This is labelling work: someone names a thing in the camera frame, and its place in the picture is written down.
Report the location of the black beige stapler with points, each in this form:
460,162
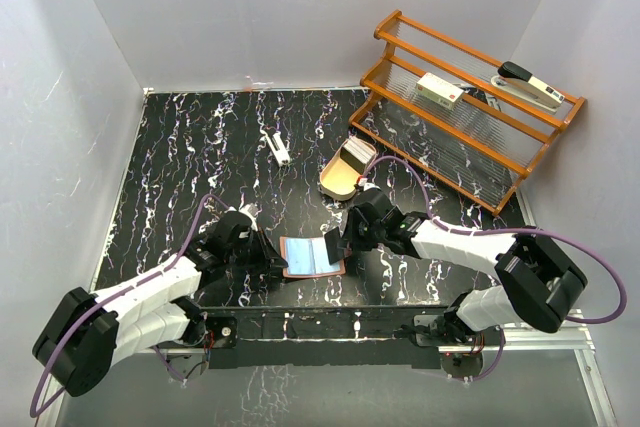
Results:
521,83

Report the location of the white staple remover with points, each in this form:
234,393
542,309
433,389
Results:
277,147

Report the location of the orange wooden shelf rack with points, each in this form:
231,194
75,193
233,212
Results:
486,146

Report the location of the beige oval card tray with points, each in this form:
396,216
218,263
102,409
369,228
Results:
337,179

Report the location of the white red staples box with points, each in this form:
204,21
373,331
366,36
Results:
439,91

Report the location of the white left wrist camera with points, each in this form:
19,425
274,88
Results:
251,210

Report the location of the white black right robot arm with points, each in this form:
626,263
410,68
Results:
537,282

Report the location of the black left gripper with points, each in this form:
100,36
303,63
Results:
266,250

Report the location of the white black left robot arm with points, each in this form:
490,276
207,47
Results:
89,332

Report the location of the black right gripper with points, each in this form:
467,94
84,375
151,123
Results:
350,240

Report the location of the stack of credit cards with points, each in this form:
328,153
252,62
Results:
357,154

